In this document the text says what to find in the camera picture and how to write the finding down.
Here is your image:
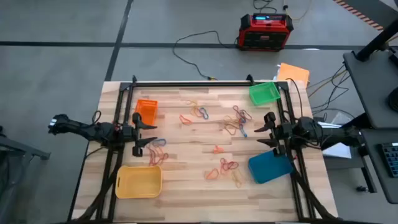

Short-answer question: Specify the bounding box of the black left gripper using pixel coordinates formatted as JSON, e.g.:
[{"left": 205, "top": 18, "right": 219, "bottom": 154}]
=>
[{"left": 122, "top": 111, "right": 159, "bottom": 158}]

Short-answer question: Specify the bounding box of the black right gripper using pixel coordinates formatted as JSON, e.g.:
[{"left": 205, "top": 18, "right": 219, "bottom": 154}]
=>
[{"left": 253, "top": 111, "right": 295, "bottom": 157}]

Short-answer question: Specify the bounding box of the dark red rubber band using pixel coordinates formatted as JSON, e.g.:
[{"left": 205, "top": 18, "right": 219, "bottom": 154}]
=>
[
  {"left": 220, "top": 157, "right": 240, "bottom": 171},
  {"left": 232, "top": 105, "right": 253, "bottom": 123}
]

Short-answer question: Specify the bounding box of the yellow rubber band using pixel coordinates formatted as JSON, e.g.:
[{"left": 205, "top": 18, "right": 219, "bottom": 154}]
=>
[
  {"left": 223, "top": 115, "right": 241, "bottom": 128},
  {"left": 185, "top": 99, "right": 200, "bottom": 118},
  {"left": 231, "top": 169, "right": 247, "bottom": 189}
]

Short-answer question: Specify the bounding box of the orange plastic basket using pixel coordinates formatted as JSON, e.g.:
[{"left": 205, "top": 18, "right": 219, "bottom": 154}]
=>
[{"left": 134, "top": 98, "right": 159, "bottom": 126}]

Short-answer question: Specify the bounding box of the blue plastic basket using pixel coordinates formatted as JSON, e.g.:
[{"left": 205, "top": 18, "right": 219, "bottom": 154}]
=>
[{"left": 248, "top": 149, "right": 294, "bottom": 185}]

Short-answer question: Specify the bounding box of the green plastic basket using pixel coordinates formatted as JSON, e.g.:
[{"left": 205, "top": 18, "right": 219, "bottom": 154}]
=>
[{"left": 248, "top": 81, "right": 282, "bottom": 106}]

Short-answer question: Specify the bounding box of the yellow plastic basket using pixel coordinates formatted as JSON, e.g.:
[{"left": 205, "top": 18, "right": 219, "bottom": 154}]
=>
[{"left": 114, "top": 164, "right": 164, "bottom": 199}]

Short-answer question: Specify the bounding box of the orange paper sheet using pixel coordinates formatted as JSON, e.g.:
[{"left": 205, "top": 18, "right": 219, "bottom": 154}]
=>
[{"left": 276, "top": 62, "right": 311, "bottom": 88}]

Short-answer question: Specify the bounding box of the white paper sheet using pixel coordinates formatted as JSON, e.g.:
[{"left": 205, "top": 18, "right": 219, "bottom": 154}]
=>
[{"left": 320, "top": 121, "right": 353, "bottom": 159}]

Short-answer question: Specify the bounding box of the clear plastic bag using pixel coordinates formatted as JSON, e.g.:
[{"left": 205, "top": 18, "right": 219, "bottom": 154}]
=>
[{"left": 328, "top": 111, "right": 354, "bottom": 127}]

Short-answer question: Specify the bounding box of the red portable power station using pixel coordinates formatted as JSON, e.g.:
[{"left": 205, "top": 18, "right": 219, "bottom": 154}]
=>
[{"left": 236, "top": 12, "right": 295, "bottom": 52}]

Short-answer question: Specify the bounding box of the large grey desk top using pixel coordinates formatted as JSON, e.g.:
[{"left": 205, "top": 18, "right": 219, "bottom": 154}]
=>
[{"left": 343, "top": 49, "right": 398, "bottom": 130}]

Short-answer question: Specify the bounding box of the grey metal stand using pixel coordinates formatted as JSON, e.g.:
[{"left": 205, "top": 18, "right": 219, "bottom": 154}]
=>
[{"left": 0, "top": 126, "right": 52, "bottom": 224}]

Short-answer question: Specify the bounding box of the black computer keyboard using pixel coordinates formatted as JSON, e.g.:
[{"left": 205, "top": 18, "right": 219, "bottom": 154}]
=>
[{"left": 377, "top": 142, "right": 398, "bottom": 179}]

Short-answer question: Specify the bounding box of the black round object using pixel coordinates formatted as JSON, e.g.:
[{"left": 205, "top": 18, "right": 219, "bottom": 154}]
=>
[{"left": 387, "top": 93, "right": 398, "bottom": 113}]

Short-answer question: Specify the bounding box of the grey desk with keyboard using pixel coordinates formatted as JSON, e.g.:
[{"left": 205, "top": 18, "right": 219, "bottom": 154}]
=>
[{"left": 360, "top": 128, "right": 398, "bottom": 205}]

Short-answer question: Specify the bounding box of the black desk pole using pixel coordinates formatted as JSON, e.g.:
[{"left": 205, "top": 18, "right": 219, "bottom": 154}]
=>
[{"left": 355, "top": 17, "right": 398, "bottom": 62}]

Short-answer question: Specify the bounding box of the hazard striped floor strip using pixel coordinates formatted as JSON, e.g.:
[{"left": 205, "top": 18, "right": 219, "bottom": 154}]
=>
[{"left": 333, "top": 0, "right": 385, "bottom": 31}]

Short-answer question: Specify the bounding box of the black base cable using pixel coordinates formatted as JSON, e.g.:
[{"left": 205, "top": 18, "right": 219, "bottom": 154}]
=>
[{"left": 83, "top": 146, "right": 105, "bottom": 160}]

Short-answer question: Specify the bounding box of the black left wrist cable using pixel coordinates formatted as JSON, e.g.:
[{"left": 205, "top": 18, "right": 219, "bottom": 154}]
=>
[{"left": 91, "top": 110, "right": 103, "bottom": 125}]

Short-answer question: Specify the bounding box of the black power cable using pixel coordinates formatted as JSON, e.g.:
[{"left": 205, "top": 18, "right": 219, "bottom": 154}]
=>
[{"left": 285, "top": 77, "right": 305, "bottom": 118}]

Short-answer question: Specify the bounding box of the yellow desk cable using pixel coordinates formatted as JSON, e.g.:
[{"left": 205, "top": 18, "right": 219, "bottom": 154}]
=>
[{"left": 307, "top": 68, "right": 348, "bottom": 99}]

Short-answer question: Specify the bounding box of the black desk cable bundle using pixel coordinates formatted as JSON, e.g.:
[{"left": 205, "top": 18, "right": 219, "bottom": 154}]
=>
[{"left": 306, "top": 63, "right": 357, "bottom": 121}]

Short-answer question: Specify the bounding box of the black desk frame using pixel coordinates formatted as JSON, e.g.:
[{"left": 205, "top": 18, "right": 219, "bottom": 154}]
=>
[{"left": 319, "top": 112, "right": 377, "bottom": 194}]

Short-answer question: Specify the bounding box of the yellow floor cable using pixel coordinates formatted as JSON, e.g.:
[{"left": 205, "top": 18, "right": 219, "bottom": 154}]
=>
[{"left": 282, "top": 0, "right": 312, "bottom": 21}]

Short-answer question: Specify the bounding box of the black looped floor cable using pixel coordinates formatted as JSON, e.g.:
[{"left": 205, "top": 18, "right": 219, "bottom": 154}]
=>
[{"left": 252, "top": 0, "right": 278, "bottom": 14}]

